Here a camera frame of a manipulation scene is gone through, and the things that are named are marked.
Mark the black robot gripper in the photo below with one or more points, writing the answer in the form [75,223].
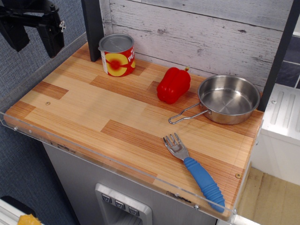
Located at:
[42,14]

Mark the red yellow peach can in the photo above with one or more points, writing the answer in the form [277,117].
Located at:
[117,54]

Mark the clear acrylic table guard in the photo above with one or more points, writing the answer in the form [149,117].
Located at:
[120,123]

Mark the red plastic bell pepper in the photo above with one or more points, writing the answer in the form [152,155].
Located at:
[174,84]

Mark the grey toy fridge cabinet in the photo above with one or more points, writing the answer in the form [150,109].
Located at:
[79,177]

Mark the yellow object at corner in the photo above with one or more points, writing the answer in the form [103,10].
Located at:
[28,220]

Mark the silver dispenser button panel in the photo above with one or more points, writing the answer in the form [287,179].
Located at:
[119,209]

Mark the small steel pan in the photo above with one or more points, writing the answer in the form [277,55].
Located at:
[224,99]

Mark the white toy sink unit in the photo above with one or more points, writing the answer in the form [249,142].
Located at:
[277,148]

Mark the dark grey left post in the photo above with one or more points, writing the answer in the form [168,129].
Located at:
[94,26]

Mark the dark grey post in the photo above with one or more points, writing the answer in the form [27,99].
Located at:
[280,54]
[94,26]

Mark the blue handled metal fork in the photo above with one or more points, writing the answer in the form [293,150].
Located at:
[204,180]

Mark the dark grey right post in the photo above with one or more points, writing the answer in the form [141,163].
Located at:
[280,54]

